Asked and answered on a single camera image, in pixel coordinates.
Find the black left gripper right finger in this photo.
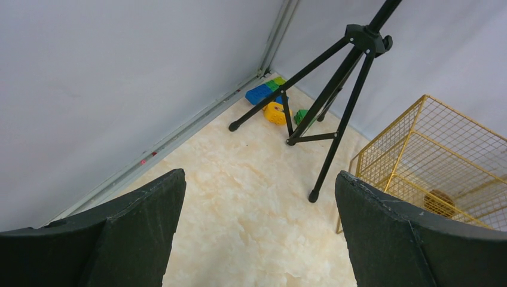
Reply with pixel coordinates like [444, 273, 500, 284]
[335, 171, 506, 286]

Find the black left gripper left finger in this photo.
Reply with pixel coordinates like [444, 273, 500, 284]
[1, 169, 187, 286]

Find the yellow toy block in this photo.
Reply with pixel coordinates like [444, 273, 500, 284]
[263, 102, 287, 126]

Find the blue toy block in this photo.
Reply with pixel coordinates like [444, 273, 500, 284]
[245, 82, 279, 105]

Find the lime green toy block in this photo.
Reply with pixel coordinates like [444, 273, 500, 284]
[264, 77, 286, 91]

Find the black tripod stand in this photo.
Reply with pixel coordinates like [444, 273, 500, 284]
[228, 0, 402, 203]

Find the yellow wire rack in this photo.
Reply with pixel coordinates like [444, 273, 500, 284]
[349, 94, 506, 231]

